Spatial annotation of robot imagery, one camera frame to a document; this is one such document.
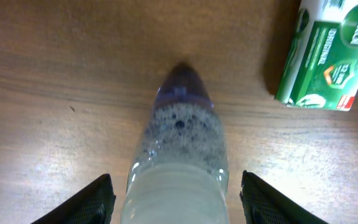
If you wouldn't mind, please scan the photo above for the green soap bar box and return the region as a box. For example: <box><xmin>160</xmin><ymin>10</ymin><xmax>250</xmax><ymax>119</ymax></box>
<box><xmin>275</xmin><ymin>0</ymin><xmax>358</xmax><ymax>111</ymax></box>

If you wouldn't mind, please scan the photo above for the clear purple soap bottle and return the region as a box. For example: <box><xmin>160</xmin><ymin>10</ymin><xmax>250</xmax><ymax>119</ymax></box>
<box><xmin>121</xmin><ymin>62</ymin><xmax>229</xmax><ymax>224</ymax></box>

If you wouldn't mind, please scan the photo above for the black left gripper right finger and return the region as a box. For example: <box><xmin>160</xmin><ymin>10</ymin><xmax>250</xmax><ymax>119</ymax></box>
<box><xmin>239</xmin><ymin>170</ymin><xmax>327</xmax><ymax>224</ymax></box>

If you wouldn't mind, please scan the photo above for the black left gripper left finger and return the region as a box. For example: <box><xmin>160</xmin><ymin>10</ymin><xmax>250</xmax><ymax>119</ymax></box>
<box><xmin>35</xmin><ymin>174</ymin><xmax>116</xmax><ymax>224</ymax></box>

